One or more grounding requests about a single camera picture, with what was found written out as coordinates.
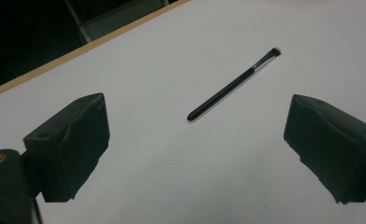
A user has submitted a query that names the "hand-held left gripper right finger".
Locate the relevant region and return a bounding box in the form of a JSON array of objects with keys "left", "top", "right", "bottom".
[{"left": 283, "top": 93, "right": 366, "bottom": 205}]

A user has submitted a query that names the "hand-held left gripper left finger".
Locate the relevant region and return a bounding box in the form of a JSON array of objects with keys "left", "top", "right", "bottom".
[{"left": 22, "top": 92, "right": 111, "bottom": 203}]

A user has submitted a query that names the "grey metal stand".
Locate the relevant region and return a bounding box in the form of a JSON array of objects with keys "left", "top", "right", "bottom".
[{"left": 63, "top": 0, "right": 170, "bottom": 45}]

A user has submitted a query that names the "black makeup brush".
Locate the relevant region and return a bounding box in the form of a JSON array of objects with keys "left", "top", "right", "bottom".
[{"left": 186, "top": 47, "right": 282, "bottom": 123}]

